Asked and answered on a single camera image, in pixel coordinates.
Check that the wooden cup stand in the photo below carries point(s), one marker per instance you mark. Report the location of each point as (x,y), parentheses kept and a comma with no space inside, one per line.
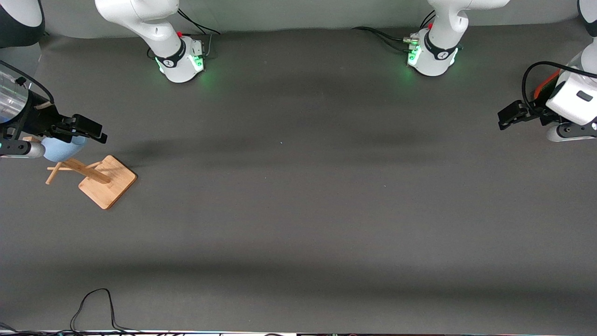
(109,182)

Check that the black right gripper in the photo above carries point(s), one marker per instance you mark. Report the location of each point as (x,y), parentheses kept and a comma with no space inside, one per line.
(38,116)

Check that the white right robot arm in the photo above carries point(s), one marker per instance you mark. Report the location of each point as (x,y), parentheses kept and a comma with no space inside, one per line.
(158,32)

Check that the orange cylindrical can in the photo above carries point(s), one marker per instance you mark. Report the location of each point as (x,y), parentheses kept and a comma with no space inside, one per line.
(546,86)

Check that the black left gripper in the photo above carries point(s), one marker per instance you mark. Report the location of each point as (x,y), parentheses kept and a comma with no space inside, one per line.
(533,113)

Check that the light blue plastic cup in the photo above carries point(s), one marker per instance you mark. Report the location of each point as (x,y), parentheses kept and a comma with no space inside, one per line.
(63,150)

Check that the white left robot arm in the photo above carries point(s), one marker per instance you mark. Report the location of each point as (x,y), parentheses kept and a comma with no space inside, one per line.
(440,46)

